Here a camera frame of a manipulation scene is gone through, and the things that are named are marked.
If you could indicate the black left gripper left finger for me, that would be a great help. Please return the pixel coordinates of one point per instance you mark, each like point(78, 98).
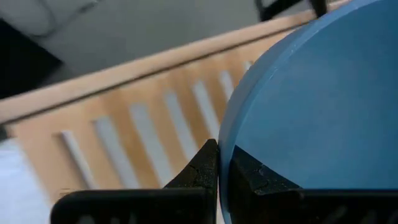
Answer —
point(199, 174)

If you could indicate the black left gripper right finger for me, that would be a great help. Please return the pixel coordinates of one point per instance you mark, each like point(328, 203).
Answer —
point(248, 180)

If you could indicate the small blue bowl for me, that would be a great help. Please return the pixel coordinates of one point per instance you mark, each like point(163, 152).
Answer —
point(311, 109)

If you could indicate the wooden slatted shelf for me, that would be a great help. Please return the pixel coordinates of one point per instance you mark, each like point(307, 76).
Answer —
point(186, 56)

